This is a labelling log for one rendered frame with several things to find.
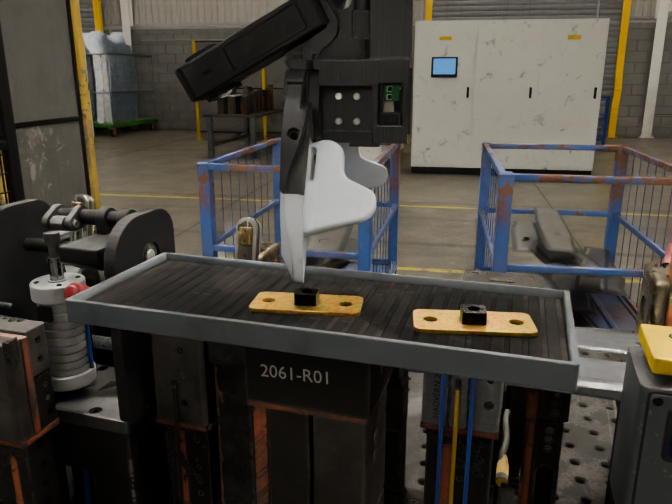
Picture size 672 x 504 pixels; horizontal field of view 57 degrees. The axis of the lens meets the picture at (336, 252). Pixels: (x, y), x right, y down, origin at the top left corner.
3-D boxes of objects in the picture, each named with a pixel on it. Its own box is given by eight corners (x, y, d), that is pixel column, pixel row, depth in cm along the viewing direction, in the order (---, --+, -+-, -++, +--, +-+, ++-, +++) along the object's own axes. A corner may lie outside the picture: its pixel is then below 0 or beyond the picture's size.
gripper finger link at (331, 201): (369, 271, 36) (379, 131, 39) (269, 267, 37) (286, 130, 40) (373, 287, 39) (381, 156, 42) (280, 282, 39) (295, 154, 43)
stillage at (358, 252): (278, 279, 418) (274, 137, 391) (397, 287, 402) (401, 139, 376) (207, 355, 305) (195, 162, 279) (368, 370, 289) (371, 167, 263)
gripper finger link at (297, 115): (299, 183, 37) (313, 59, 40) (274, 182, 37) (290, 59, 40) (311, 215, 41) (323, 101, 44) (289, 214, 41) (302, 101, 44)
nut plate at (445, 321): (527, 316, 45) (529, 301, 45) (539, 337, 42) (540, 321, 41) (412, 312, 46) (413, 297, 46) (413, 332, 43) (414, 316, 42)
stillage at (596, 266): (472, 294, 389) (482, 141, 363) (606, 301, 376) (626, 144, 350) (484, 385, 275) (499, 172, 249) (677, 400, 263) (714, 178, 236)
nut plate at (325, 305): (364, 299, 49) (364, 285, 48) (358, 317, 45) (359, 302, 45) (260, 294, 50) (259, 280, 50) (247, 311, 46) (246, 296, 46)
